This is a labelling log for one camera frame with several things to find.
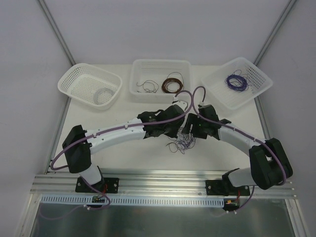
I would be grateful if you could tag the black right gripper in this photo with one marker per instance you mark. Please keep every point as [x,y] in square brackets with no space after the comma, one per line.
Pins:
[188,126]

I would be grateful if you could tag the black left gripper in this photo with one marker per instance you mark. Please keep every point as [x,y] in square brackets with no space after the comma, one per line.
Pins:
[173,129]

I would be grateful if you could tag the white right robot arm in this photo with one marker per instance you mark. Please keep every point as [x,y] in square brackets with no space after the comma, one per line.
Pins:
[269,164]

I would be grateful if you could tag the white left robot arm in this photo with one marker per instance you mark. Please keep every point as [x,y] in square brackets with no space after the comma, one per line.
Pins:
[80,144]

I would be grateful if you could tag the white slotted middle basket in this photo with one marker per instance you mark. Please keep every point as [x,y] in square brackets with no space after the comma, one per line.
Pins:
[156,80]

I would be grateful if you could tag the white perforated right basket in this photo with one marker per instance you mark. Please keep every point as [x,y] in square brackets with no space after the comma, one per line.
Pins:
[228,99]

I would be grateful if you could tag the white perforated basket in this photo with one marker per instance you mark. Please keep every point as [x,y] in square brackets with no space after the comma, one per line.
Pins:
[228,99]
[91,85]

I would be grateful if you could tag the white perforated left basket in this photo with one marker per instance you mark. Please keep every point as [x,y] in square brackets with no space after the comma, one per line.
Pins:
[91,85]

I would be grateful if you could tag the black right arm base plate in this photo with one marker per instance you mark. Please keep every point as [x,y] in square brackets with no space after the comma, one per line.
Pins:
[212,187]

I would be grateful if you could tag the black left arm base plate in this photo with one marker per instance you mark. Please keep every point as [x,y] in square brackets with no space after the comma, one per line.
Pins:
[106,185]

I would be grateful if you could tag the right aluminium corner post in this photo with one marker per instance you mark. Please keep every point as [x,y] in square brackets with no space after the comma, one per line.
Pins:
[275,30]

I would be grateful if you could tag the aluminium corner post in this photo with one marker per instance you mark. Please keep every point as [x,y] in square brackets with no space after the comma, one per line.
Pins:
[275,30]
[52,23]

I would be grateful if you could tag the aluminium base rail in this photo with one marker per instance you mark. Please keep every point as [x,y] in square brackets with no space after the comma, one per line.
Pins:
[160,183]

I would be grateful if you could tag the white slotted cable duct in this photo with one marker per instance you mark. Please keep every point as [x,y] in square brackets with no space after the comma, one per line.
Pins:
[135,200]

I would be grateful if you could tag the left aluminium corner post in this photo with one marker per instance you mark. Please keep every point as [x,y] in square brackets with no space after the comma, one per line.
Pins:
[52,23]

